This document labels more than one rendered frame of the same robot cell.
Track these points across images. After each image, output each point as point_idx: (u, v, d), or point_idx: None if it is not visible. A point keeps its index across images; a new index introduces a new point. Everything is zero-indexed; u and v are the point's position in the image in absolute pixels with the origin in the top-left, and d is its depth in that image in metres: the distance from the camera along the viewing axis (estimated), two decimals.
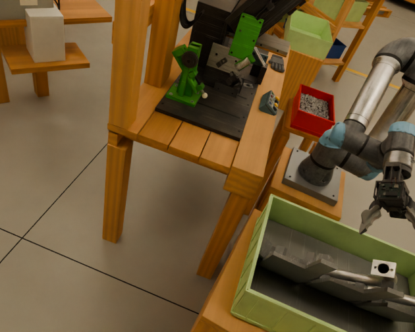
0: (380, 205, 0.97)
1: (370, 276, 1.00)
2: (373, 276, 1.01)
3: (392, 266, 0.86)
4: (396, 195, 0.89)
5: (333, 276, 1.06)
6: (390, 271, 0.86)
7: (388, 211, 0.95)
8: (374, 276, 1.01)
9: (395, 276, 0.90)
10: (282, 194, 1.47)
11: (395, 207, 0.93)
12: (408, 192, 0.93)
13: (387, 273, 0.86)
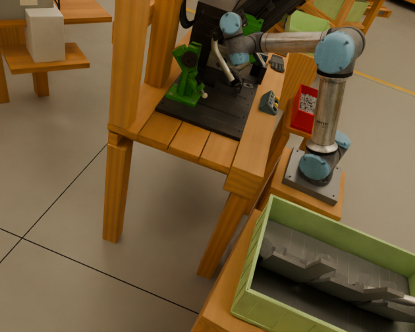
0: None
1: (217, 49, 1.65)
2: (213, 50, 1.64)
3: None
4: None
5: (227, 68, 1.69)
6: None
7: None
8: (214, 49, 1.64)
9: None
10: (282, 194, 1.47)
11: None
12: None
13: None
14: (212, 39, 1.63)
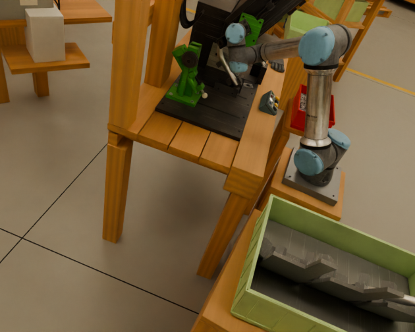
0: None
1: (222, 55, 1.75)
2: (219, 56, 1.75)
3: None
4: None
5: (232, 73, 1.80)
6: None
7: None
8: (220, 55, 1.75)
9: None
10: (282, 194, 1.47)
11: None
12: None
13: None
14: (218, 46, 1.74)
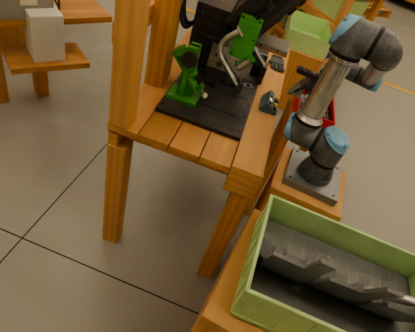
0: (304, 87, 1.76)
1: (222, 55, 1.75)
2: (219, 56, 1.75)
3: (238, 26, 1.68)
4: None
5: (232, 73, 1.80)
6: (239, 27, 1.69)
7: (302, 85, 1.76)
8: (220, 55, 1.75)
9: (228, 33, 1.71)
10: (282, 194, 1.47)
11: None
12: None
13: (240, 27, 1.70)
14: (218, 46, 1.74)
